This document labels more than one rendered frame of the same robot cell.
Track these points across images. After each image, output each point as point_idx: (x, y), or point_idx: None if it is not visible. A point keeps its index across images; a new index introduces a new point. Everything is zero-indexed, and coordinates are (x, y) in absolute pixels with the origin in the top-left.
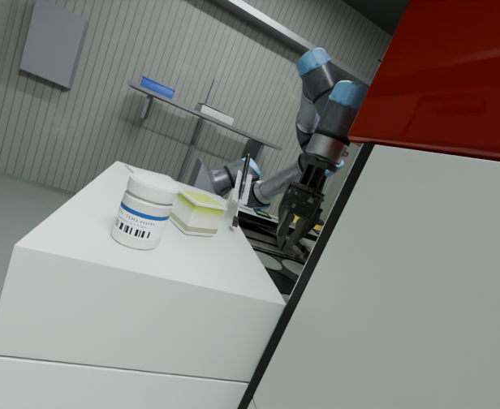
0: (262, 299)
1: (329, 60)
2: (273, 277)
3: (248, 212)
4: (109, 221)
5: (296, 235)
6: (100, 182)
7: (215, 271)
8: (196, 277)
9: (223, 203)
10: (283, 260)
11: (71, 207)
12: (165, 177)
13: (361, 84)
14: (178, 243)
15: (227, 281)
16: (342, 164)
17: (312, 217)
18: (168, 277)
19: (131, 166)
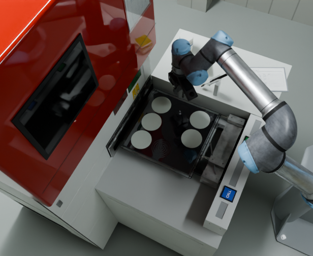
0: (154, 69)
1: (211, 38)
2: (183, 112)
3: (247, 130)
4: (196, 44)
5: (173, 86)
6: (237, 49)
7: (168, 63)
8: (166, 56)
9: (251, 112)
10: (199, 134)
11: (204, 38)
12: (281, 87)
13: (175, 41)
14: None
15: (163, 63)
16: (240, 156)
17: (168, 78)
18: (166, 50)
19: (283, 69)
